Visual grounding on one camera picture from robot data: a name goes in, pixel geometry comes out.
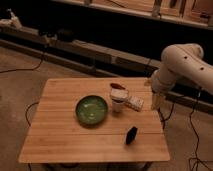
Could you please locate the brown spoon-like object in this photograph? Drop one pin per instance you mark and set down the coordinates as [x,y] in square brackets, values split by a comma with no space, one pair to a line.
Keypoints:
[117,86]

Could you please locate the white object on ledge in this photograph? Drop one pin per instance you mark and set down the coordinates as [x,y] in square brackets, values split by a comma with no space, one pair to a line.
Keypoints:
[12,21]

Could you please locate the black eraser block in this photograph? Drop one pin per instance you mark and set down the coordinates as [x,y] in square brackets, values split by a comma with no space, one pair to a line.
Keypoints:
[131,134]

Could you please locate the green round plate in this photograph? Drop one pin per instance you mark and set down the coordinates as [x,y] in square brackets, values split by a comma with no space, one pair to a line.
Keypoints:
[91,110]

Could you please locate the white patterned box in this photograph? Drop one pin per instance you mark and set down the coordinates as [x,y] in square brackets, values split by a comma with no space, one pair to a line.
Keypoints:
[135,103]

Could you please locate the wooden table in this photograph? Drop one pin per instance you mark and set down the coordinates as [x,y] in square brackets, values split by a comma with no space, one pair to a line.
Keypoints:
[75,122]

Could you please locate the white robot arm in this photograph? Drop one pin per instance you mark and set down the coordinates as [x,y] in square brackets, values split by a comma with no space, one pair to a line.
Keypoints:
[180,60]

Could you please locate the white cup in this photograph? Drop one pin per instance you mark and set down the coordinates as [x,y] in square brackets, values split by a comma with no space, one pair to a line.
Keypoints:
[118,97]

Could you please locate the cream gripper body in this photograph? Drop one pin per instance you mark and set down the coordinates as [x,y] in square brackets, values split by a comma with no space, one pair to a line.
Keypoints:
[157,100]

